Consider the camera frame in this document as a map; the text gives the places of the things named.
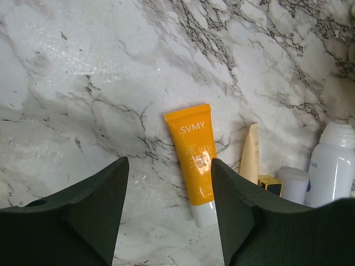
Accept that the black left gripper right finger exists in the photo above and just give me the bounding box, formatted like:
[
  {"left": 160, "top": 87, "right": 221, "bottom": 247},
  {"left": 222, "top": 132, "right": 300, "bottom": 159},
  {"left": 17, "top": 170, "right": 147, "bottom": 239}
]
[{"left": 211, "top": 158, "right": 354, "bottom": 265}]

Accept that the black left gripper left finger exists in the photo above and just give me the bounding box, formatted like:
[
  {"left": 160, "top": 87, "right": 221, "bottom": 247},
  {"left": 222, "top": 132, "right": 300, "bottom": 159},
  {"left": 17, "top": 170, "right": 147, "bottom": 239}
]
[{"left": 1, "top": 157, "right": 129, "bottom": 265}]

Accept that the black gold lipstick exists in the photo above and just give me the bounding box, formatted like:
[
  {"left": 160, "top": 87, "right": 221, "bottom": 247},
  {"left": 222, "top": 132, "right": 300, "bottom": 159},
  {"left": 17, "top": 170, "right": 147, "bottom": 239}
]
[{"left": 258, "top": 175, "right": 283, "bottom": 197}]

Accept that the lavender white bottle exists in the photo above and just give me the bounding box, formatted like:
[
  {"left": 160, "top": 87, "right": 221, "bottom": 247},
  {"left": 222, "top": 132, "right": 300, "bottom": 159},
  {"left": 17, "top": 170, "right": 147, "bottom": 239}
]
[{"left": 277, "top": 166, "right": 310, "bottom": 205}]

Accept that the gold cream tube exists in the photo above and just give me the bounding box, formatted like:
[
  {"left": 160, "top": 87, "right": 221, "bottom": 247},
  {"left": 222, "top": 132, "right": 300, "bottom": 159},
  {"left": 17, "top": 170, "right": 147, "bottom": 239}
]
[{"left": 239, "top": 123, "right": 259, "bottom": 185}]

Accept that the white blue tube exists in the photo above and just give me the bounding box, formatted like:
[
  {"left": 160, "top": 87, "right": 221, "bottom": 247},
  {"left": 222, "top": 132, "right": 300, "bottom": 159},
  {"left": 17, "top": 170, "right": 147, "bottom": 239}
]
[{"left": 304, "top": 122, "right": 354, "bottom": 208}]

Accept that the orange sunscreen tube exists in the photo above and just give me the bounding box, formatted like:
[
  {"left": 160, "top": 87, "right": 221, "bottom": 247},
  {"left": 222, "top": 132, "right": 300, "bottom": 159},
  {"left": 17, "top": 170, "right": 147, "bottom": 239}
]
[{"left": 164, "top": 104, "right": 217, "bottom": 228}]

